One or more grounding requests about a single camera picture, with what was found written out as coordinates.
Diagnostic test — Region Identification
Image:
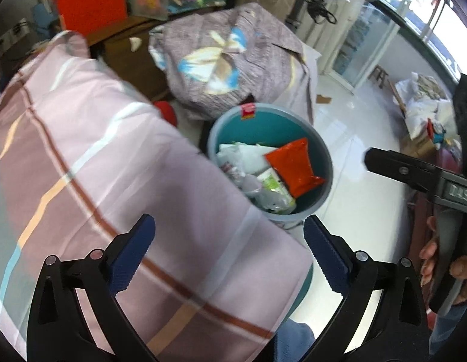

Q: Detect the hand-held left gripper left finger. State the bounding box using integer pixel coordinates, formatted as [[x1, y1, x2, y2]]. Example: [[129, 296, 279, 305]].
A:
[[28, 213, 159, 362]]

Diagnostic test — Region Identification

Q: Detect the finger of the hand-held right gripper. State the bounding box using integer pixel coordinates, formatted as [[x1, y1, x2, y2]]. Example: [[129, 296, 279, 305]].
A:
[[364, 147, 438, 193]]

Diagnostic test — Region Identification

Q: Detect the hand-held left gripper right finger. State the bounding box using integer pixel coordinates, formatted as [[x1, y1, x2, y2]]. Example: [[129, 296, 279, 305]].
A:
[[303, 215, 430, 362]]

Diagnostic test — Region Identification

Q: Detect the small red packet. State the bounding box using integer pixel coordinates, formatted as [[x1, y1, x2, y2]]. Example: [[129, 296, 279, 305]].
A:
[[264, 138, 325, 198]]

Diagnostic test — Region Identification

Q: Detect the white paper sheet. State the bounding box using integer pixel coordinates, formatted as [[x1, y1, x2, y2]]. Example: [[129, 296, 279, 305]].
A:
[[233, 142, 275, 174]]

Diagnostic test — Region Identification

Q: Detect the teal plastic bucket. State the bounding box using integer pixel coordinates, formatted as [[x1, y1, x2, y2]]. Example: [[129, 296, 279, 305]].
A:
[[207, 103, 334, 224]]

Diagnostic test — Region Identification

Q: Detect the person's right forearm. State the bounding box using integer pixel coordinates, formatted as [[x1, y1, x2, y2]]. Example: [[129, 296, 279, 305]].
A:
[[430, 302, 467, 359]]

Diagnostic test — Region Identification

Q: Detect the person's right hand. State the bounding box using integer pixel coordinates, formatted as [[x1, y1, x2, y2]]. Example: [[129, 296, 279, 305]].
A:
[[418, 215, 467, 306]]

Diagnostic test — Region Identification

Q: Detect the red blue toy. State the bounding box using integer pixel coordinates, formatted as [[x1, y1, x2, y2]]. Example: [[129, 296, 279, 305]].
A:
[[426, 118, 447, 149]]

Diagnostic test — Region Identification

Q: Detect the pile of white bags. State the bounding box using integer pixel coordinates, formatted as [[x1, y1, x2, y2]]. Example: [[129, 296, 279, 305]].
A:
[[392, 71, 462, 148]]

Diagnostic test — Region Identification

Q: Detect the person's leg in jeans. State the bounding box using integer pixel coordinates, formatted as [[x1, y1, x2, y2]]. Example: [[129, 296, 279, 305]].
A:
[[273, 319, 317, 362]]

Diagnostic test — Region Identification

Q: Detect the small wooden stool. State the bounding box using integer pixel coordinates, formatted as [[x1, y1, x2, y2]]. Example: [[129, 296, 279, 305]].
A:
[[368, 65, 390, 89]]

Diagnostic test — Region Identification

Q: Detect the pink grey plaid tablecloth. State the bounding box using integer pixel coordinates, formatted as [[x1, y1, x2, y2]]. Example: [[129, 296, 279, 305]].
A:
[[0, 30, 313, 362]]

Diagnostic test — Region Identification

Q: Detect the red item on floor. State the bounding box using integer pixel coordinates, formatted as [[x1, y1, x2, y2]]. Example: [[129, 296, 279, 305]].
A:
[[154, 100, 178, 127]]

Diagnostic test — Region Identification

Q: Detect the brown wooden cabinet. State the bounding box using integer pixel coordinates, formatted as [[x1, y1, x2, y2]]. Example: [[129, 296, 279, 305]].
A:
[[84, 17, 174, 102]]

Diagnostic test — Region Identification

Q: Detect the grey butterfly print cloth bundle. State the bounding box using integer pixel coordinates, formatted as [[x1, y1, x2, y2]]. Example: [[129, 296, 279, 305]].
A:
[[148, 2, 319, 123]]

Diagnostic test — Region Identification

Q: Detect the small blue box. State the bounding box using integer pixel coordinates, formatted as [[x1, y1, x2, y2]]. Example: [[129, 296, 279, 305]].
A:
[[32, 3, 61, 27]]

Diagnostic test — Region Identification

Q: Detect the red gift bag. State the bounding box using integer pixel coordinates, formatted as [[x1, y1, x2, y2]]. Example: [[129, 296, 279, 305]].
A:
[[50, 0, 129, 36]]

